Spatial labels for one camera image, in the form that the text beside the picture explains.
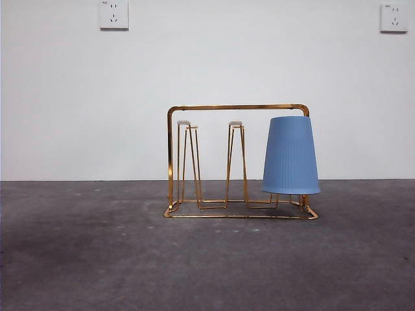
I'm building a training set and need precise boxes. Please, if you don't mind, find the blue ribbed plastic cup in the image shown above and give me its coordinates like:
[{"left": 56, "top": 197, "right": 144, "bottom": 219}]
[{"left": 261, "top": 116, "right": 322, "bottom": 196}]

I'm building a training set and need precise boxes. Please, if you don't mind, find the gold wire cup rack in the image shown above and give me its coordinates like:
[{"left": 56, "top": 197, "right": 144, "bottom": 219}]
[{"left": 163, "top": 103, "right": 320, "bottom": 221}]

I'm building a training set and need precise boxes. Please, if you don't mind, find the white wall socket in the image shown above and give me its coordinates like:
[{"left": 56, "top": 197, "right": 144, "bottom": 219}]
[
  {"left": 99, "top": 0, "right": 130, "bottom": 32},
  {"left": 379, "top": 3, "right": 409, "bottom": 34}
]

